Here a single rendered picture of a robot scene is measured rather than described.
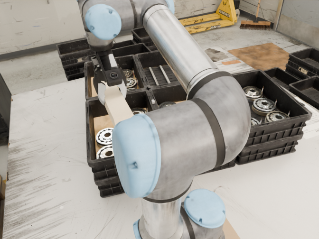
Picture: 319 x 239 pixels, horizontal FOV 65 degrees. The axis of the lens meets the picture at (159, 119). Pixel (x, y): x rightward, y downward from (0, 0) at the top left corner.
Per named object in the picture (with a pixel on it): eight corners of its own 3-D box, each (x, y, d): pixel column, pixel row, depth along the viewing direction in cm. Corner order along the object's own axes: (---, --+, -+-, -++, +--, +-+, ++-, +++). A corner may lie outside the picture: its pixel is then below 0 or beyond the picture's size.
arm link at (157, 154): (193, 249, 73) (233, 137, 32) (145, 271, 69) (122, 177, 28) (176, 212, 80) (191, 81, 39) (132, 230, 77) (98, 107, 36)
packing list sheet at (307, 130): (342, 126, 126) (343, 126, 125) (308, 141, 119) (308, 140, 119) (292, 94, 149) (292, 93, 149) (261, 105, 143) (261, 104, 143)
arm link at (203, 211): (230, 235, 75) (237, 212, 66) (191, 254, 72) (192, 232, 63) (210, 202, 84) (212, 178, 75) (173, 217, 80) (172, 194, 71)
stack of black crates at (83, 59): (103, 74, 293) (94, 36, 264) (109, 86, 271) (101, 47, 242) (68, 82, 282) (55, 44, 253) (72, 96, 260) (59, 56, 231)
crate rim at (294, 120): (312, 119, 101) (314, 114, 99) (245, 134, 96) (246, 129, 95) (259, 72, 131) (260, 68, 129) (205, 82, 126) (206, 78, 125)
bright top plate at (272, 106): (279, 110, 114) (280, 109, 114) (258, 113, 113) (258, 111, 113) (269, 97, 122) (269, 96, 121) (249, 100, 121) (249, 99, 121)
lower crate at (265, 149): (297, 153, 114) (305, 134, 106) (237, 168, 110) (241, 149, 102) (252, 104, 144) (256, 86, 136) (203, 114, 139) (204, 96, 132)
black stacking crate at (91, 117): (170, 167, 98) (169, 147, 91) (94, 184, 94) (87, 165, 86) (149, 108, 128) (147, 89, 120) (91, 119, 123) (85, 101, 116)
